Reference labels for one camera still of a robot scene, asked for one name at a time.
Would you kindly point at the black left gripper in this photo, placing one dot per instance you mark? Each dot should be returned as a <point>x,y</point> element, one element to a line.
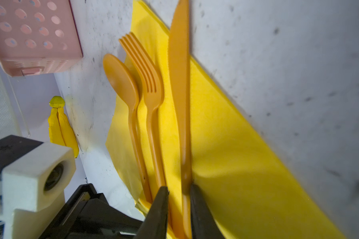
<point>88,215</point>

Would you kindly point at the yellow plastic knife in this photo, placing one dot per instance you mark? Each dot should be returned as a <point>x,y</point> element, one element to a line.
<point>179,69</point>

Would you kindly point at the pink perforated plastic basket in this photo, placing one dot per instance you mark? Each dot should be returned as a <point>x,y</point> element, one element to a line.
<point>37,37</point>

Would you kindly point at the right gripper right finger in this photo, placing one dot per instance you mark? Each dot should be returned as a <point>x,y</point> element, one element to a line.
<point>203,225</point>

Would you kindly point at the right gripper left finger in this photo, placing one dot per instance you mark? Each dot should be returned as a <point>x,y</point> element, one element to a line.
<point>155,225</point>

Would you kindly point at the yellow plastic fork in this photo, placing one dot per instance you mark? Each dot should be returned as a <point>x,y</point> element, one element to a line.
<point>153,94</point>

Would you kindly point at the yellow plastic spoon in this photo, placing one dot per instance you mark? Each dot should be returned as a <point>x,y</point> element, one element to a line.
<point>126,88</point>

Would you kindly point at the yellow banana toy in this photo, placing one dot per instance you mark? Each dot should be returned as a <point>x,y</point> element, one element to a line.
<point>60,130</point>

